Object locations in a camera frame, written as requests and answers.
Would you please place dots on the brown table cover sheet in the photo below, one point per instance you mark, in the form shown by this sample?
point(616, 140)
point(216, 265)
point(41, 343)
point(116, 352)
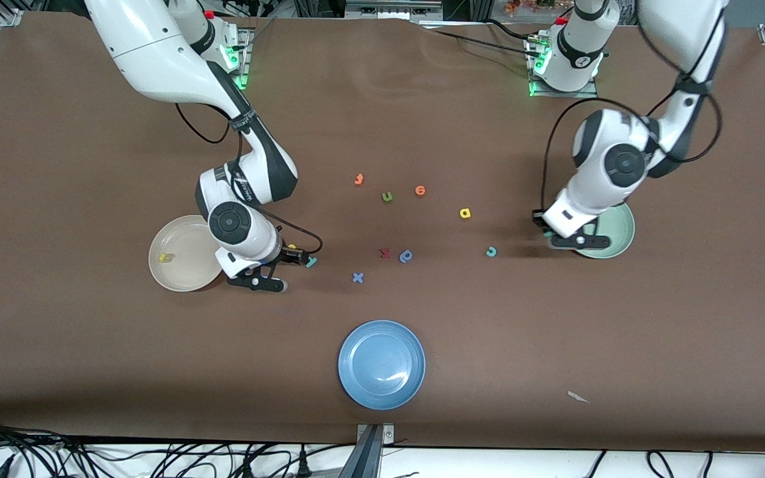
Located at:
point(489, 318)

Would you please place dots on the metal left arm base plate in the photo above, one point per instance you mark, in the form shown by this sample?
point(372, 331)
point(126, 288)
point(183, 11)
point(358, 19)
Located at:
point(592, 93)

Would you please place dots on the light green plate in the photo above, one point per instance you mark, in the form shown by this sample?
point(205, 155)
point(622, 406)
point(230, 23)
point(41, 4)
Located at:
point(618, 232)

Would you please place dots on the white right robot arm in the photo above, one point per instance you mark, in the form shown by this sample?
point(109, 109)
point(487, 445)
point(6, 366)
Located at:
point(157, 60)

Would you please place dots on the beige brown plate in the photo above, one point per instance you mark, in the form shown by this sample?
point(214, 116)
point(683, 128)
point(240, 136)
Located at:
point(183, 265)

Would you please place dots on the orange artificial flowers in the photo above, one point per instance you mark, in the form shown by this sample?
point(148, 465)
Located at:
point(528, 5)

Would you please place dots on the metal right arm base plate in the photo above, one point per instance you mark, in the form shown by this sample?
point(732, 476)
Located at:
point(244, 73)

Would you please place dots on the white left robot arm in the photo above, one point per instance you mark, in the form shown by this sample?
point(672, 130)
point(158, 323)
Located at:
point(615, 166)

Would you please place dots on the blue plate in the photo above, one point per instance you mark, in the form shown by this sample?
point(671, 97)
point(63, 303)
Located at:
point(382, 365)

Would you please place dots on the grey metal box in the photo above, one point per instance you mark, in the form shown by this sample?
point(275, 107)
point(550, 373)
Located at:
point(389, 10)

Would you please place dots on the white paper scrap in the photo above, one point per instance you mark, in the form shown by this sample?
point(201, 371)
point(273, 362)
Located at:
point(578, 397)

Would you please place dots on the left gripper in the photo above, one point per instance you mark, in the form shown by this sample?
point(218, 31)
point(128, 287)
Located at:
point(539, 219)

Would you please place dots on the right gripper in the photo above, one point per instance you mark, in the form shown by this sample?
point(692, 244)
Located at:
point(291, 255)

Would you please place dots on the blue foam letter a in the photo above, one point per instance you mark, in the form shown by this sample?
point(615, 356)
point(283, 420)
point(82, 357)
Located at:
point(406, 256)

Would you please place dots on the metal camera stand bracket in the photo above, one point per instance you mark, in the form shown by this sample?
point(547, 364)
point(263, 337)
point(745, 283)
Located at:
point(364, 458)

